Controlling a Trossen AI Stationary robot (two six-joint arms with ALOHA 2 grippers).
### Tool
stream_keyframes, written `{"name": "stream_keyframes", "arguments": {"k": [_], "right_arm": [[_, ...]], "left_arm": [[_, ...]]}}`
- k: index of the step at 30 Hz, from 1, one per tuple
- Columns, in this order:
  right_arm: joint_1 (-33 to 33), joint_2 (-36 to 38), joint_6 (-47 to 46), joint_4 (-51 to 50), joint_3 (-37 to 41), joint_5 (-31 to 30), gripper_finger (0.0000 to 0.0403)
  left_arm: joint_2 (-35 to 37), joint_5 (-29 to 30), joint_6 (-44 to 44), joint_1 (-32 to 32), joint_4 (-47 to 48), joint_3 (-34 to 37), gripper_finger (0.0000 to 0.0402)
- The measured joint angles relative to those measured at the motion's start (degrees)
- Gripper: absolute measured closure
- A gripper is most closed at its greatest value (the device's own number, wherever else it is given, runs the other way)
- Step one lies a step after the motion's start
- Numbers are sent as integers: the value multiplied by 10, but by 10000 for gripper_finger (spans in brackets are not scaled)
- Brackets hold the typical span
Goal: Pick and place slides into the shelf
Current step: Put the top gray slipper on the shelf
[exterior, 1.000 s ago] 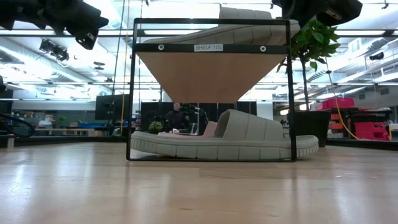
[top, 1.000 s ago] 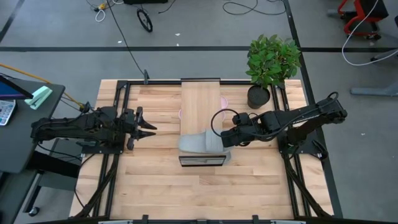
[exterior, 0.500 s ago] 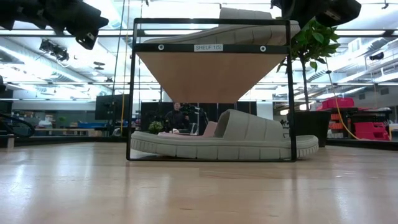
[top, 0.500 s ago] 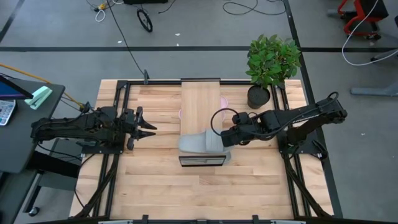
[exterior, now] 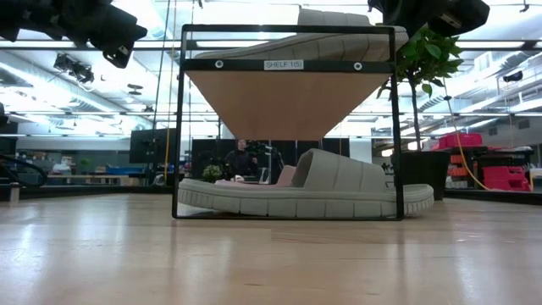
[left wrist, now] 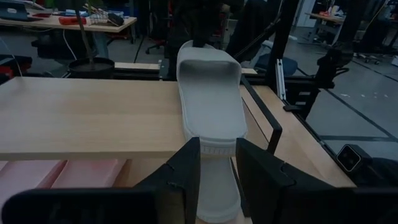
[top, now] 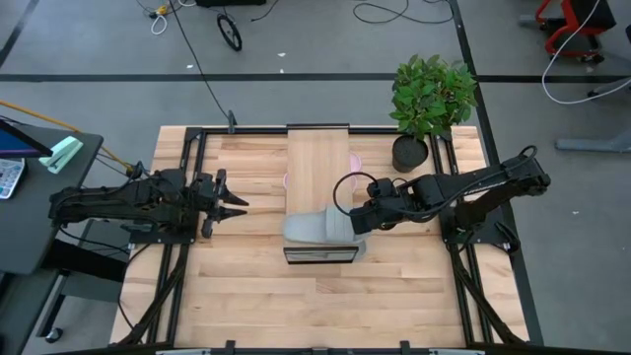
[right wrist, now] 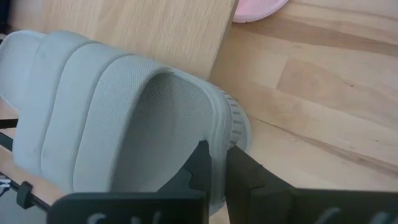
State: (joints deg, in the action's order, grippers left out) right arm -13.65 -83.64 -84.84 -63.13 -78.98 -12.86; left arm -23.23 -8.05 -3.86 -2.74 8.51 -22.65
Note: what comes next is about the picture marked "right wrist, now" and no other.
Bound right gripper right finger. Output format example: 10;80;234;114
225;145;398;224

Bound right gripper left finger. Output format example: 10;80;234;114
46;140;212;224

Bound grey rubber slide sandal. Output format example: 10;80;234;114
0;29;252;215

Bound pink rubber slide sandal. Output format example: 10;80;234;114
232;0;289;24

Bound wooden shelf with black frame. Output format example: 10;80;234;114
0;0;239;215

